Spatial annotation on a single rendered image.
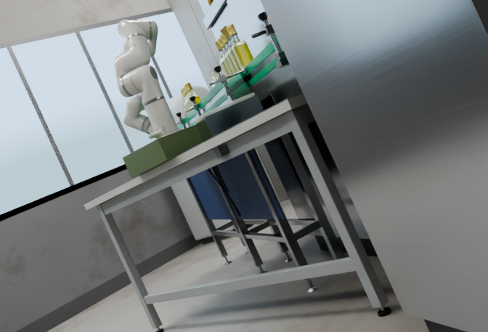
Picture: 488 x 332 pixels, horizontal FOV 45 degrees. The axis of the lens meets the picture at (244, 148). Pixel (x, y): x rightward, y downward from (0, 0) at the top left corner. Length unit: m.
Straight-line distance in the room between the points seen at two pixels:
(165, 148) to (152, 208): 3.39
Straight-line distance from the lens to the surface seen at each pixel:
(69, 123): 5.54
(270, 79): 2.18
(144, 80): 2.46
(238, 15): 2.75
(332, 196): 1.89
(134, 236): 5.54
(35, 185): 5.27
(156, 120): 2.45
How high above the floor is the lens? 0.67
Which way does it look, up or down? level
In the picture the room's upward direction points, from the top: 25 degrees counter-clockwise
